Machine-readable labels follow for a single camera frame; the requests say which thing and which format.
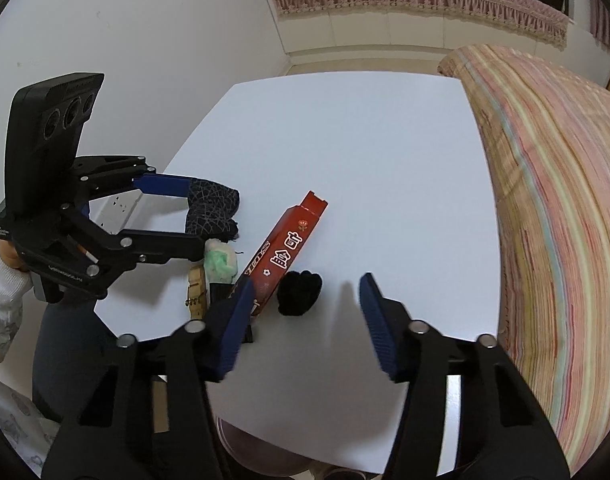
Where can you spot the pink fringed sill cover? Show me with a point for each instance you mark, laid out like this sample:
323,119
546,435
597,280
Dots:
435,0

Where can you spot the pink curtain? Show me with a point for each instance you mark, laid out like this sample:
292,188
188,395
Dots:
602,20

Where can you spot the person's grey trouser leg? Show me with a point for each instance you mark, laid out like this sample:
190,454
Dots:
70,355

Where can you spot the person's white patterned clothing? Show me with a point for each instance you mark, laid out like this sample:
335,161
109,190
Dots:
15,425

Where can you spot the dark patterned cloth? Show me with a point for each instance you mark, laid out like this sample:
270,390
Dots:
211,205

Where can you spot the brown cardboard piece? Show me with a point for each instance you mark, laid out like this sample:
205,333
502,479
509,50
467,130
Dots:
160,405

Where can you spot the black crumpled ball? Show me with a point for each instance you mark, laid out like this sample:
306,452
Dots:
299,292

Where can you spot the white power strip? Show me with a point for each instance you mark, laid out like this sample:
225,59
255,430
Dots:
116,212

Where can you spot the dark round bin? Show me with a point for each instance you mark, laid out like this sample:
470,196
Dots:
265,452

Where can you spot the green white figurine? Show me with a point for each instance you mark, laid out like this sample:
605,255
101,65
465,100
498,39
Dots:
220,262

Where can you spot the person's left forearm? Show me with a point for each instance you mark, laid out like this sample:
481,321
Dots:
2,292

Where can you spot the bed with striped blanket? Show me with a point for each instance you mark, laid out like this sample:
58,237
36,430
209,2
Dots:
550,240

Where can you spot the small beige wooden piece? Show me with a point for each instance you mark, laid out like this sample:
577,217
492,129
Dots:
196,292

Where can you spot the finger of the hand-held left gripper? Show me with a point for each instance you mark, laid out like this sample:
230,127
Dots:
167,185
165,247

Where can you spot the person's left hand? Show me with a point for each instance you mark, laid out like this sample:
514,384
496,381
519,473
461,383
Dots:
10,255

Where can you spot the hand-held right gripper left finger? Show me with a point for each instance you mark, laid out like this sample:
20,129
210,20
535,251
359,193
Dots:
233,327

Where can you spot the long red printed box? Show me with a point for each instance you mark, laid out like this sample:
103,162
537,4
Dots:
285,245

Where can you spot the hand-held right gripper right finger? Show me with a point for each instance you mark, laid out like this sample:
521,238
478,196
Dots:
380,327

